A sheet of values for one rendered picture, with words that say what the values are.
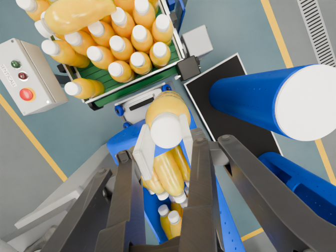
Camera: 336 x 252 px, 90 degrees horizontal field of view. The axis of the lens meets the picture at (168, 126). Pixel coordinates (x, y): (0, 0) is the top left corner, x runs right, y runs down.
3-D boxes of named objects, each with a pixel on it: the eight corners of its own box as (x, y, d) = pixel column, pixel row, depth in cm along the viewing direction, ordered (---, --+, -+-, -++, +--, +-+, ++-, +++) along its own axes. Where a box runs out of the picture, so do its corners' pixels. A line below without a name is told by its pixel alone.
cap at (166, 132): (173, 108, 21) (173, 111, 19) (187, 134, 21) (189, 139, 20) (146, 122, 21) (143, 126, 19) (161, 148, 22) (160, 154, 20)
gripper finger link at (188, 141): (182, 139, 13) (191, 137, 13) (178, 114, 20) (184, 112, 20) (191, 169, 15) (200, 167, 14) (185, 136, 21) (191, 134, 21)
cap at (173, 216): (167, 220, 61) (165, 216, 60) (175, 212, 63) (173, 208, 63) (174, 224, 58) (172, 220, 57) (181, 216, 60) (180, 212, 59)
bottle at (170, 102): (175, 84, 38) (178, 90, 20) (189, 111, 39) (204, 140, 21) (148, 99, 39) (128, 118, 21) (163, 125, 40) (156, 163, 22)
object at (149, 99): (134, 108, 70) (128, 112, 57) (131, 102, 69) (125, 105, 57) (156, 98, 69) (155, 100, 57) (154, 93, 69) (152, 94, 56)
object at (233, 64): (245, 203, 190) (252, 212, 175) (181, 84, 159) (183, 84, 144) (287, 181, 185) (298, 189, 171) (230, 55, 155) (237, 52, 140)
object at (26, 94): (26, 102, 51) (23, 102, 50) (19, 91, 50) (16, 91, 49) (36, 97, 51) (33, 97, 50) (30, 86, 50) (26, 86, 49)
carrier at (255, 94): (204, 107, 149) (234, 114, 151) (261, 132, 64) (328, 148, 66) (213, 74, 143) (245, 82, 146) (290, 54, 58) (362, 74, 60)
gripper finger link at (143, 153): (151, 179, 15) (143, 181, 15) (155, 144, 21) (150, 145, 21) (140, 151, 14) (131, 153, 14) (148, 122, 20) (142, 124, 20)
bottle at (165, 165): (169, 140, 47) (193, 193, 51) (162, 136, 54) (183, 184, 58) (147, 152, 45) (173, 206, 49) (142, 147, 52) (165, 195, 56)
